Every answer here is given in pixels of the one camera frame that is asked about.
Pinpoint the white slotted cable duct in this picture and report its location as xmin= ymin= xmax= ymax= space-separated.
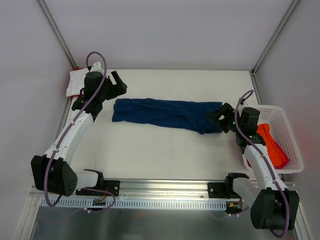
xmin=39 ymin=198 xmax=227 ymax=211

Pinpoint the white plastic basket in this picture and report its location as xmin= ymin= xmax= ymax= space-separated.
xmin=250 ymin=104 xmax=304 ymax=175

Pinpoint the blue printed t shirt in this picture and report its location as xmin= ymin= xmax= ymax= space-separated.
xmin=112 ymin=98 xmax=222 ymax=135

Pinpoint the aluminium frame post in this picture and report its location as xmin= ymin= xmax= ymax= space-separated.
xmin=249 ymin=0 xmax=301 ymax=76
xmin=36 ymin=0 xmax=78 ymax=69

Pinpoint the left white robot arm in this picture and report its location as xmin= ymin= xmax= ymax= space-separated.
xmin=31 ymin=70 xmax=127 ymax=197

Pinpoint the folded red t shirt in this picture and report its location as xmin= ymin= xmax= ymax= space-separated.
xmin=68 ymin=66 xmax=86 ymax=99

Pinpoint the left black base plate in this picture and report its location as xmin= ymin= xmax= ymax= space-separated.
xmin=75 ymin=179 xmax=121 ymax=197

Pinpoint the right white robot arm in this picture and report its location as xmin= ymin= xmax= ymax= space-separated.
xmin=205 ymin=103 xmax=299 ymax=233

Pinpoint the right aluminium frame post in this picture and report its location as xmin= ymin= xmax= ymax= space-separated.
xmin=249 ymin=0 xmax=301 ymax=76

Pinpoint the aluminium mounting rail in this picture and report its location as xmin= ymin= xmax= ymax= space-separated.
xmin=29 ymin=176 xmax=300 ymax=202

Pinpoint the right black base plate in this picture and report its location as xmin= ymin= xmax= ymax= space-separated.
xmin=207 ymin=182 xmax=232 ymax=199

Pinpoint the orange t shirt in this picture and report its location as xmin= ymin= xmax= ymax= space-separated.
xmin=257 ymin=123 xmax=290 ymax=170

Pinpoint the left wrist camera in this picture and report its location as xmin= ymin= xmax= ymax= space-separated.
xmin=87 ymin=61 xmax=104 ymax=74

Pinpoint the folded white t shirt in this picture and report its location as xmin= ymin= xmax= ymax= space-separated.
xmin=65 ymin=67 xmax=87 ymax=98

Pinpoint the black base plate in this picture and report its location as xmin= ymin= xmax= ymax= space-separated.
xmin=75 ymin=179 xmax=121 ymax=197
xmin=207 ymin=182 xmax=232 ymax=199

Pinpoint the left aluminium frame post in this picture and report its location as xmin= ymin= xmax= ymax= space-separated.
xmin=36 ymin=0 xmax=78 ymax=69

